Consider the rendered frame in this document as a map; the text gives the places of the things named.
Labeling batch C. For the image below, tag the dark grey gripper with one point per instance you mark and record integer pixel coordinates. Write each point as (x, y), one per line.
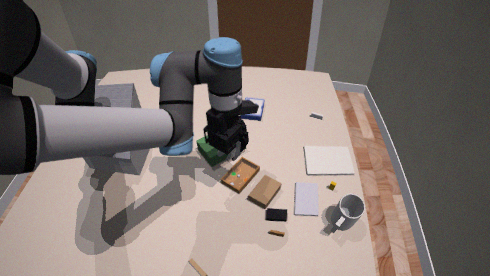
(229, 135)

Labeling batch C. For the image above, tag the grey cylindrical cup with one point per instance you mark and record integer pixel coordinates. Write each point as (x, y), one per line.
(352, 205)

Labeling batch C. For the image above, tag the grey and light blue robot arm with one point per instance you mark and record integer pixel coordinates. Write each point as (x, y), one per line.
(84, 130)

